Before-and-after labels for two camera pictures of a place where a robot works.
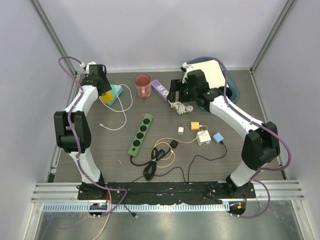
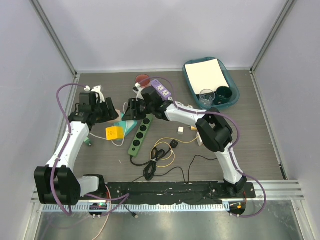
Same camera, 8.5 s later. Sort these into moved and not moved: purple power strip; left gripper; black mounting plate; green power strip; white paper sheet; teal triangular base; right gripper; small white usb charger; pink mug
Moved: teal triangular base; right gripper; left gripper
Not moved: small white usb charger; purple power strip; black mounting plate; white paper sheet; green power strip; pink mug
